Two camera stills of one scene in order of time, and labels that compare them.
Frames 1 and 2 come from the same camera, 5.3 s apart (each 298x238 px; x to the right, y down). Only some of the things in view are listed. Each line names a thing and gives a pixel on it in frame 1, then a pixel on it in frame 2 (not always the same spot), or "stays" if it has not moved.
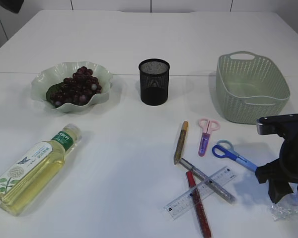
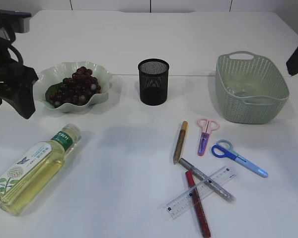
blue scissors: x=225 y=148 stays
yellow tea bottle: x=19 y=184 stays
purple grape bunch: x=77 y=89 stays
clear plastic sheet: x=287 y=208 → x=246 y=89
